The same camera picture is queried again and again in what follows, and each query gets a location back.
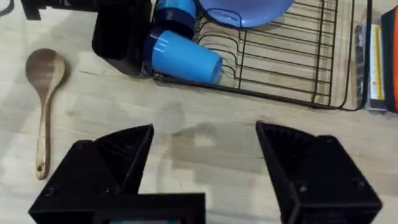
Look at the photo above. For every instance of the white box with yellow stripe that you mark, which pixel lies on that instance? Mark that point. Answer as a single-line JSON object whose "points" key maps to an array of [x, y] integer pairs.
{"points": [[374, 67]]}

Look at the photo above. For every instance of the blue plate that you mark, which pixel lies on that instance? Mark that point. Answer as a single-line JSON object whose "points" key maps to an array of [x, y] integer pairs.
{"points": [[245, 11]]}

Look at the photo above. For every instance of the black cutlery holder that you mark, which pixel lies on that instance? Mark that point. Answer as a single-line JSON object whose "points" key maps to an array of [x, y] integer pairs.
{"points": [[122, 31]]}

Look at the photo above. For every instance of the light blue plastic cup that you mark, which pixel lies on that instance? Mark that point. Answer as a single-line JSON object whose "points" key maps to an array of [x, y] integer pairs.
{"points": [[183, 57]]}

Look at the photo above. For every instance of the wooden spoon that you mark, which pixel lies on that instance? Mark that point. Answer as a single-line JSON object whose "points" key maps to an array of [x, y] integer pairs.
{"points": [[45, 93]]}

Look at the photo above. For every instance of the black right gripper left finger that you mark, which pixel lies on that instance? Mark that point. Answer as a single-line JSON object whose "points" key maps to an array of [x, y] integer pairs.
{"points": [[102, 168]]}

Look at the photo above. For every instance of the dark blue plastic cup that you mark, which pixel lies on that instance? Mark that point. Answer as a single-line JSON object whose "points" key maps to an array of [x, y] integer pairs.
{"points": [[175, 15]]}

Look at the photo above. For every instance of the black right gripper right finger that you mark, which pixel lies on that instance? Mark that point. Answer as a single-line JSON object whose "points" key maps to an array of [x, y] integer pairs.
{"points": [[317, 177]]}

